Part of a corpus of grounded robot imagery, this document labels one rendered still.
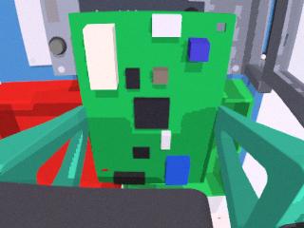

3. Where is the green bin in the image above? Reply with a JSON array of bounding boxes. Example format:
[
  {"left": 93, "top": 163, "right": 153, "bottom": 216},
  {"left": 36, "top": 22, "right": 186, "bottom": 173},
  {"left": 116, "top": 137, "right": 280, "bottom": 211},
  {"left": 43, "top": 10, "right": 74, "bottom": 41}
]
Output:
[{"left": 123, "top": 79, "right": 255, "bottom": 197}]

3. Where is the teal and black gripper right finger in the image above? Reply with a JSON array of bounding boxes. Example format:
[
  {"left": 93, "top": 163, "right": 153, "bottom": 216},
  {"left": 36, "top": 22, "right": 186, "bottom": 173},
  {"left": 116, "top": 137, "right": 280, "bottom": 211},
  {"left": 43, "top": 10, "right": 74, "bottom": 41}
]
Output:
[{"left": 214, "top": 105, "right": 304, "bottom": 228}]

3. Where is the green circuit board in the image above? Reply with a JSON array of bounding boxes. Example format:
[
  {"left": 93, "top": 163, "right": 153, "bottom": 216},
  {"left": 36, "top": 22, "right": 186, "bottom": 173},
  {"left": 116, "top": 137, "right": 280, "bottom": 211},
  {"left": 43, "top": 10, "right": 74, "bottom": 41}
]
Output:
[{"left": 68, "top": 10, "right": 237, "bottom": 185}]

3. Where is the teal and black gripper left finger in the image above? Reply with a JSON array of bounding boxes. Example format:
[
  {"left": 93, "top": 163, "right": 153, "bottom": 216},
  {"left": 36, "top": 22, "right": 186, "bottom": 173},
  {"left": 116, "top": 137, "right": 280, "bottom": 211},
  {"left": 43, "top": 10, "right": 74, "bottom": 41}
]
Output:
[{"left": 0, "top": 105, "right": 89, "bottom": 186}]

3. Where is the red square tray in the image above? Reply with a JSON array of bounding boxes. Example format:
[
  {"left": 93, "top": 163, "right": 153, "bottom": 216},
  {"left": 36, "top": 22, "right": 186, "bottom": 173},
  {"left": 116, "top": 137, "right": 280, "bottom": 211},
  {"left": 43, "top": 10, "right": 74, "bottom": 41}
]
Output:
[{"left": 0, "top": 80, "right": 122, "bottom": 188}]

